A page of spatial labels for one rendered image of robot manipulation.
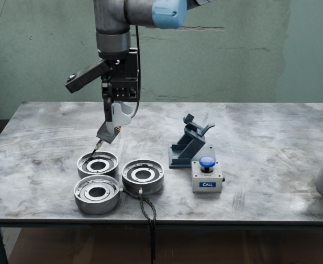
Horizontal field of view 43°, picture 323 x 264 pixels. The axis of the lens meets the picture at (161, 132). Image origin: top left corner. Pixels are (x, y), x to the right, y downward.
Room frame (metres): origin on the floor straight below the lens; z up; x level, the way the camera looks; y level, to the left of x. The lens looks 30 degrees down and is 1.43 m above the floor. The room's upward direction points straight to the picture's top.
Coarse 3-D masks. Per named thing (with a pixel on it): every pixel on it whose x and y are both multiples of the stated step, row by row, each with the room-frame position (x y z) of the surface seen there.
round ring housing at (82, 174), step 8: (96, 152) 0.92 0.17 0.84; (104, 152) 0.92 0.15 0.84; (80, 160) 0.89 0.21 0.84; (96, 160) 0.90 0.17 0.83; (104, 160) 0.90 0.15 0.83; (112, 160) 0.90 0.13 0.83; (80, 168) 0.86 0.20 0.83; (88, 168) 0.86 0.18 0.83; (96, 168) 0.89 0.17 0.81; (104, 168) 0.86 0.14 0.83; (80, 176) 0.84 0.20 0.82; (88, 176) 0.82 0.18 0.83; (112, 176) 0.84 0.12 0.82
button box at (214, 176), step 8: (192, 168) 0.84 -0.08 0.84; (200, 168) 0.84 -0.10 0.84; (216, 168) 0.84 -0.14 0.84; (192, 176) 0.83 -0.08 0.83; (200, 176) 0.81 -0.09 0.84; (208, 176) 0.81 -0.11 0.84; (216, 176) 0.81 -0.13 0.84; (192, 184) 0.82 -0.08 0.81; (200, 184) 0.80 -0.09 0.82; (208, 184) 0.80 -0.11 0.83; (216, 184) 0.80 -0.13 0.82; (200, 192) 0.80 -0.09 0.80; (208, 192) 0.80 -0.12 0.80; (216, 192) 0.80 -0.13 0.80
